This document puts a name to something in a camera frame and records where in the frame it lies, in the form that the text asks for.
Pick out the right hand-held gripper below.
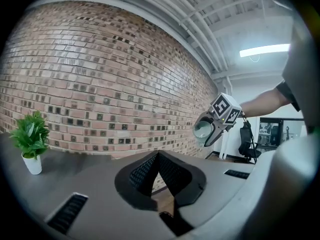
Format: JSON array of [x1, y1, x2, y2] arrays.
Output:
[[199, 92, 243, 147]]

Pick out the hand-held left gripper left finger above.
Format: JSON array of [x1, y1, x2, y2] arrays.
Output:
[[43, 150, 173, 240]]

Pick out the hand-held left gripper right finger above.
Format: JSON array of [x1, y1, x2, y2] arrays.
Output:
[[159, 150, 256, 237]]

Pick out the green glass cup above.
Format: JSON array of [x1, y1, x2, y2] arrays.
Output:
[[193, 116, 216, 145]]

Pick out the person's right forearm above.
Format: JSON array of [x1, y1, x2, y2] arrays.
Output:
[[239, 86, 288, 119]]

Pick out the black office chair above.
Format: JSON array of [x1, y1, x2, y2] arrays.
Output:
[[238, 121, 262, 164]]

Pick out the dark glass window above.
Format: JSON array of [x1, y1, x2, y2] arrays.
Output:
[[258, 117, 305, 150]]

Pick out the dark grey table white legs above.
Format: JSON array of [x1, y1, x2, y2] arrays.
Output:
[[0, 132, 161, 222]]

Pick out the green plant in white pot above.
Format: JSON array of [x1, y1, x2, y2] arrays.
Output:
[[9, 110, 51, 176]]

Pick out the person's dark shirt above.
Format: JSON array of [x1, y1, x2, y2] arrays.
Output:
[[276, 80, 301, 112]]

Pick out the ceiling light panel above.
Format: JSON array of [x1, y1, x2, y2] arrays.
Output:
[[239, 43, 292, 58]]

